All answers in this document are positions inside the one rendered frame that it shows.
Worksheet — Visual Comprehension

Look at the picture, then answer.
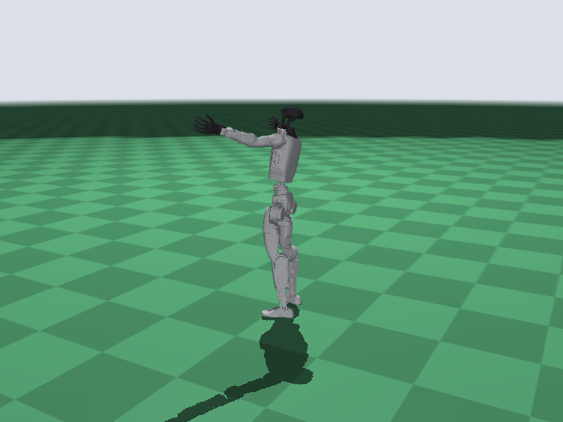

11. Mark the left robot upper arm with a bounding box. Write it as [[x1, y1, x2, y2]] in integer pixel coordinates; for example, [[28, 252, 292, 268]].
[[244, 134, 287, 149]]

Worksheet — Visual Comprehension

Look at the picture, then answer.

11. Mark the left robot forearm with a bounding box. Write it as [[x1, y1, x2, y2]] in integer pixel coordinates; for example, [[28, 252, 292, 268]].
[[220, 127, 257, 144]]

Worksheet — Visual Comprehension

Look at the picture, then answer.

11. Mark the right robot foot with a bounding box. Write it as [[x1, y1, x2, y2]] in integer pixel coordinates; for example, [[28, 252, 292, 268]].
[[287, 293, 302, 305]]

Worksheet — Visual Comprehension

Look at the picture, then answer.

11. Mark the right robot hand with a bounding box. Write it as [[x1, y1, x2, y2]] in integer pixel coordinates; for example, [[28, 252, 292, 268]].
[[268, 116, 282, 132]]

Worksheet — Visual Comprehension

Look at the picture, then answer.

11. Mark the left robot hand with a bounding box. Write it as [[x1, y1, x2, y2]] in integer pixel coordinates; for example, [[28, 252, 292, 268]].
[[194, 114, 227, 135]]

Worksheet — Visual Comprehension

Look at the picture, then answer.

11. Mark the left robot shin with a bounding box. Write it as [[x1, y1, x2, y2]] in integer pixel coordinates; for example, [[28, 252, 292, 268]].
[[271, 256, 289, 310]]

